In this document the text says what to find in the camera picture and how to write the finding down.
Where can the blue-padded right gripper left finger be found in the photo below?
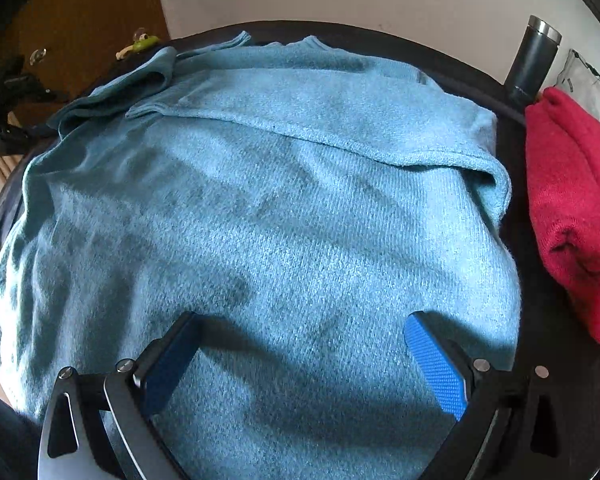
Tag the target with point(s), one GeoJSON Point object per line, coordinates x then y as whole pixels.
{"type": "Point", "coordinates": [97, 426]}

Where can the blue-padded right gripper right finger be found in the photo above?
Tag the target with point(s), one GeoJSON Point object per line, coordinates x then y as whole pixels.
{"type": "Point", "coordinates": [539, 420]}

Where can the light blue knit sweater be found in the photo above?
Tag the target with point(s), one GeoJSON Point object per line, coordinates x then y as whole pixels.
{"type": "Point", "coordinates": [306, 200]}

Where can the brown wooden wardrobe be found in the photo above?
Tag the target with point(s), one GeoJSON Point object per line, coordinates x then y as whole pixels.
{"type": "Point", "coordinates": [76, 41]}

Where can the red folded garment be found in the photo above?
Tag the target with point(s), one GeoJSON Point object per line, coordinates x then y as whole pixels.
{"type": "Point", "coordinates": [563, 177]}

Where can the white plastic bag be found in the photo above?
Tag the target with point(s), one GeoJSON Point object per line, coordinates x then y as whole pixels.
{"type": "Point", "coordinates": [580, 80]}

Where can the dark thermos bottle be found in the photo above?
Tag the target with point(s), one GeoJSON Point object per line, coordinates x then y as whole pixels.
{"type": "Point", "coordinates": [533, 60]}

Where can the green toy keychain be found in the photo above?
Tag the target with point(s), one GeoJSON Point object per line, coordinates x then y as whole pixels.
{"type": "Point", "coordinates": [142, 40]}

